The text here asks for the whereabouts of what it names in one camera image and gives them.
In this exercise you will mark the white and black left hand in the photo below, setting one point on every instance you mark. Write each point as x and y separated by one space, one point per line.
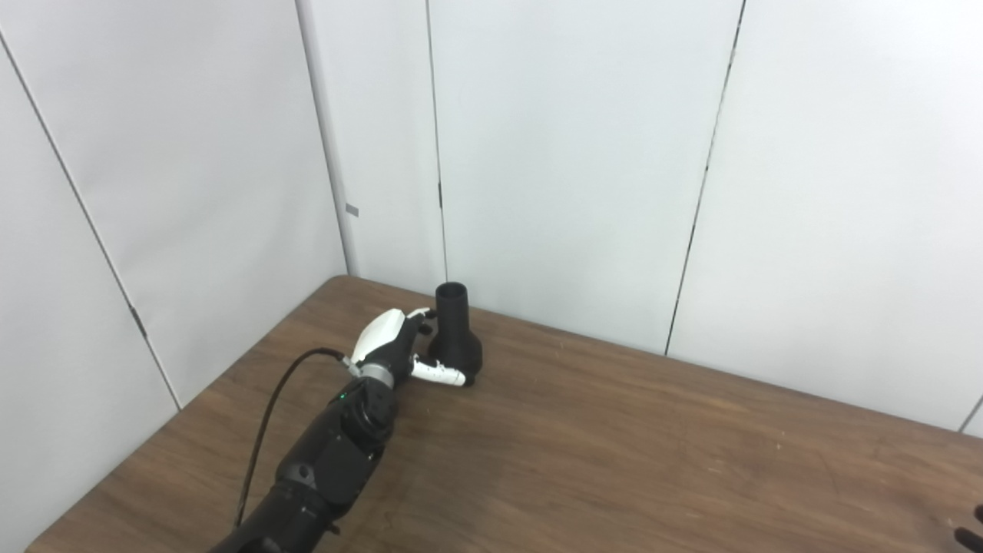
384 334

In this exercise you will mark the white and black right hand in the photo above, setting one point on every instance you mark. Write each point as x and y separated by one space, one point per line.
971 538

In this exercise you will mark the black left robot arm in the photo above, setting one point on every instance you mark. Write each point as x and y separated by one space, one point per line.
338 453

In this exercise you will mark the black flared nozzle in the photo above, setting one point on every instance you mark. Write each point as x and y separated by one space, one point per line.
455 342

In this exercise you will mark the white corner post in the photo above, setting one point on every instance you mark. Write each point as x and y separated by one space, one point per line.
330 138

